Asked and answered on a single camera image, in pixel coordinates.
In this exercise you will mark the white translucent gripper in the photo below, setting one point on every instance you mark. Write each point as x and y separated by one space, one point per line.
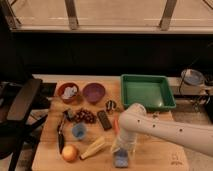
124 140

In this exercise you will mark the blue sponge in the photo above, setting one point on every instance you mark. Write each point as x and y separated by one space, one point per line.
121 158

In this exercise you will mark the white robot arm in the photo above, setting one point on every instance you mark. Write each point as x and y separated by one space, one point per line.
134 121

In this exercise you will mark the small metal cup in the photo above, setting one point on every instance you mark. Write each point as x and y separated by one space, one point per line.
110 106

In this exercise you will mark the blue plastic cup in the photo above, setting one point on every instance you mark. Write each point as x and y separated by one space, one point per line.
79 131

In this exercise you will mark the orange carrot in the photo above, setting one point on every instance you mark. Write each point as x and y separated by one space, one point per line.
116 125

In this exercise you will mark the black remote control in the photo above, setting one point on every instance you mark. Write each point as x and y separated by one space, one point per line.
105 122

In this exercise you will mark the bunch of dark grapes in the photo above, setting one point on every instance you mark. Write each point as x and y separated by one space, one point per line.
84 115

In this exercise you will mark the green plastic tray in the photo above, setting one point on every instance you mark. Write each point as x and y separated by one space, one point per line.
152 91

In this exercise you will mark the purple bowl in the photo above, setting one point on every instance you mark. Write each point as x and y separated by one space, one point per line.
93 92

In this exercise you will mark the white crumpled cloth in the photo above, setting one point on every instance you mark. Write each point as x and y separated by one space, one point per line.
69 92

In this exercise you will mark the red-brown bowl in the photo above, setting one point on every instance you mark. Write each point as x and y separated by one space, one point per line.
61 89

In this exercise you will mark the grey tape roll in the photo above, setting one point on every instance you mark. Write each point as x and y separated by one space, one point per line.
192 77

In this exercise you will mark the black office chair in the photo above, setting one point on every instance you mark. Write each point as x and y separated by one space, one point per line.
14 129

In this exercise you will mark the black handled tool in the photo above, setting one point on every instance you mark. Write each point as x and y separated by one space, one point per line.
66 116

